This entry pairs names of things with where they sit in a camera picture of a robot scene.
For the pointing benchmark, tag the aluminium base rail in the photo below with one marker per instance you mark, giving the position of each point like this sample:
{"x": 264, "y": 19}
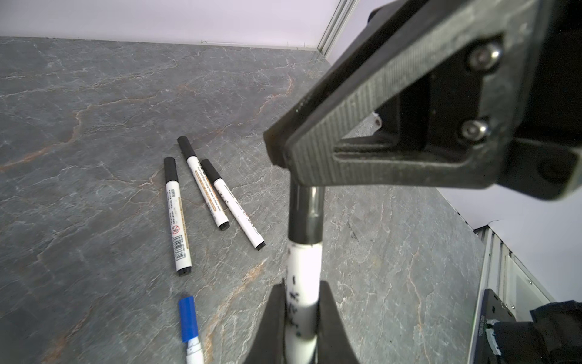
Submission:
{"x": 508, "y": 277}

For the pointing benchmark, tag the white marker pen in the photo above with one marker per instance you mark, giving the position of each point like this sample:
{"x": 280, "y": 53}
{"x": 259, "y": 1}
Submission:
{"x": 203, "y": 184}
{"x": 233, "y": 205}
{"x": 182, "y": 255}
{"x": 302, "y": 285}

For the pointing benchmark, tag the blue capped whiteboard marker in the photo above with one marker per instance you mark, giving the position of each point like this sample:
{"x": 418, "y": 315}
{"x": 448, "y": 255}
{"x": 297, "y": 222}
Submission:
{"x": 190, "y": 332}

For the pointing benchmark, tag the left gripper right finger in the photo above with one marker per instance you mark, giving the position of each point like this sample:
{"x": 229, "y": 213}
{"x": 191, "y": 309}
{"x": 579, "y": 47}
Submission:
{"x": 333, "y": 345}

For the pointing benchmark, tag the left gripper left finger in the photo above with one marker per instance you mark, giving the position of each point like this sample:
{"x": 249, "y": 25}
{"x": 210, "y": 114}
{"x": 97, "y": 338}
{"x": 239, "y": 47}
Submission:
{"x": 268, "y": 344}

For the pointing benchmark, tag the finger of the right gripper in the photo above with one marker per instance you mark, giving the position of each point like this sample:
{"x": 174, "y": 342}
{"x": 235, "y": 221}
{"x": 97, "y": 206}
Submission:
{"x": 325, "y": 139}

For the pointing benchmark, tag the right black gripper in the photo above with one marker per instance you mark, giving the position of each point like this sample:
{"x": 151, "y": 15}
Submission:
{"x": 550, "y": 91}

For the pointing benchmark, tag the aluminium frame profile right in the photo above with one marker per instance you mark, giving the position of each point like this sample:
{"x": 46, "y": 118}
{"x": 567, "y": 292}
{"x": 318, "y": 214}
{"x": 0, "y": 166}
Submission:
{"x": 336, "y": 25}

